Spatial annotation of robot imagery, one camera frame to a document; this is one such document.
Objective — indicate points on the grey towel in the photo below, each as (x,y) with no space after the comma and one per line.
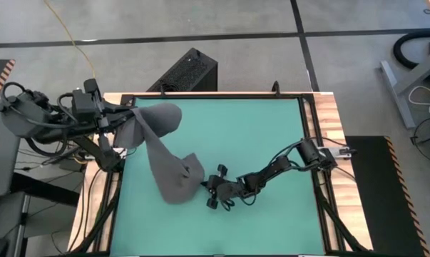
(172,171)

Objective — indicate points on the black table frame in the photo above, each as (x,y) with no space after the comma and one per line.
(218,96)

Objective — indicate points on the black perforated computer tower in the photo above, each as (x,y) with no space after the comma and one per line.
(186,71)

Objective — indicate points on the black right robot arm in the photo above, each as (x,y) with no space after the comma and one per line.
(282,164)

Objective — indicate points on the silver mounting plate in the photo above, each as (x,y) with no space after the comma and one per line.
(344,151)

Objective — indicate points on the grey metal table leg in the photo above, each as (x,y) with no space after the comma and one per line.
(397,93)

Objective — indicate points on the black frame clamp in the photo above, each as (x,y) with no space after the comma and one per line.
(276,89)
(162,90)

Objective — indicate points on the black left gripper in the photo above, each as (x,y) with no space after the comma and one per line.
(93,121)

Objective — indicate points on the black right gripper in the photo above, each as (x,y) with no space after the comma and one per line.
(229,191)

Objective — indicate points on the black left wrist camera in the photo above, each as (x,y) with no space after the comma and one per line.
(84,103)

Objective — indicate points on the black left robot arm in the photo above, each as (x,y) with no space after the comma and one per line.
(25,114)

